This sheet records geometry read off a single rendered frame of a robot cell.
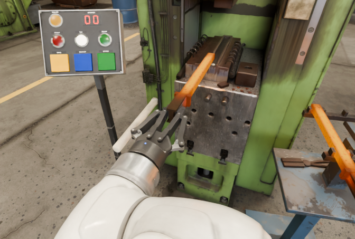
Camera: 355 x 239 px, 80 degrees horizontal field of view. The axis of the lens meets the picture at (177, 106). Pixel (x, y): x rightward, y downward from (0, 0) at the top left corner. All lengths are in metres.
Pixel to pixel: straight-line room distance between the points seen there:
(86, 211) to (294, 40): 0.97
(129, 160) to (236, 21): 1.15
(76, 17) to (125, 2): 4.45
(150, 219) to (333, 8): 0.97
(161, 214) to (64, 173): 1.72
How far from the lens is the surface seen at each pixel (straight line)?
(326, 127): 0.84
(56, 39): 1.09
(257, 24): 1.39
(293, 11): 1.01
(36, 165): 2.12
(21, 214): 1.88
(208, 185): 1.50
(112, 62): 1.00
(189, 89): 0.63
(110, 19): 1.04
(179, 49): 1.15
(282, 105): 1.21
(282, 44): 1.06
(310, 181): 1.03
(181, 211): 0.26
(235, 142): 1.12
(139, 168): 0.38
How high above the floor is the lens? 1.40
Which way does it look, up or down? 36 degrees down
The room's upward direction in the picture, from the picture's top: straight up
